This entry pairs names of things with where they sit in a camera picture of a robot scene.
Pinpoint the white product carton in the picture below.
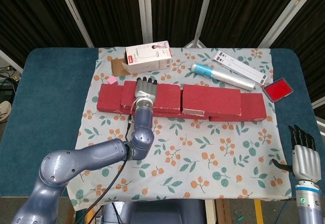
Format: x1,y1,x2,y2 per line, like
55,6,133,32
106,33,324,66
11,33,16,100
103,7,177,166
121,40,174,74

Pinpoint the blue felt table cover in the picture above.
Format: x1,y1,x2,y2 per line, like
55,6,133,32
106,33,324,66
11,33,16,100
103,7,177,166
0,47,325,198

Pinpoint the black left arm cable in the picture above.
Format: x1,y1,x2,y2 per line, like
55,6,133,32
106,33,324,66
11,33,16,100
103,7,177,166
76,99,139,224

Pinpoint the grey-blue robot torso base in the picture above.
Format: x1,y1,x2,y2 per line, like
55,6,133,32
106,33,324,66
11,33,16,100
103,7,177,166
101,200,206,224

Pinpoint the red ink pad case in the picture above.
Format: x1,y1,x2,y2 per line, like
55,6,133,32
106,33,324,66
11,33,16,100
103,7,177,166
261,76,295,103

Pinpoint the beige shoe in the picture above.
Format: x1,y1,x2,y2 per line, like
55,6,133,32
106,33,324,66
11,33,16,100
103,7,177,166
0,101,12,122

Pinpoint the blue and clear film roll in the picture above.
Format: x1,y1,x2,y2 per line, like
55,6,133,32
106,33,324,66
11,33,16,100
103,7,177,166
191,63,255,91

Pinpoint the brown cardboard carton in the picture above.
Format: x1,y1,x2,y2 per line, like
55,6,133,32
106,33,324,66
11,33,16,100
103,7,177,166
215,199,232,224

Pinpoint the dark pleated curtain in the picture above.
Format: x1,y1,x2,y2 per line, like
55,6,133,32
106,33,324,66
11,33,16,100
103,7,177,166
0,0,325,103

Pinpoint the brown cardboard piece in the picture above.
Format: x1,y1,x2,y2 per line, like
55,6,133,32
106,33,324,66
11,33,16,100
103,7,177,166
111,57,132,77

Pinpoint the white metal frame pole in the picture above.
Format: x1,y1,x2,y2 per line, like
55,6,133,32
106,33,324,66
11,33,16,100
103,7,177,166
258,0,318,48
184,0,222,48
136,0,153,44
55,0,95,48

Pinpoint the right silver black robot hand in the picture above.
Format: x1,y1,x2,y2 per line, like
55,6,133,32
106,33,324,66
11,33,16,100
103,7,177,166
272,124,321,183

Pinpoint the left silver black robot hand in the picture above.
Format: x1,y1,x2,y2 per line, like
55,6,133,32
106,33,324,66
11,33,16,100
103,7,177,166
134,76,158,103

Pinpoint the slim white long box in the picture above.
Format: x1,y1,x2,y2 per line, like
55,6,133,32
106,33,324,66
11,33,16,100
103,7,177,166
214,50,269,81
212,56,267,85

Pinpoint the red brick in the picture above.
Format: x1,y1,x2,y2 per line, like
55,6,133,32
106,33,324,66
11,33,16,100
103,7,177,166
208,93,267,122
152,111,210,119
120,81,183,114
97,84,127,115
181,84,242,118

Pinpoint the floral print tablecloth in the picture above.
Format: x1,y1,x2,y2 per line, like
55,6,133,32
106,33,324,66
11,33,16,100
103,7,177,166
65,46,293,211

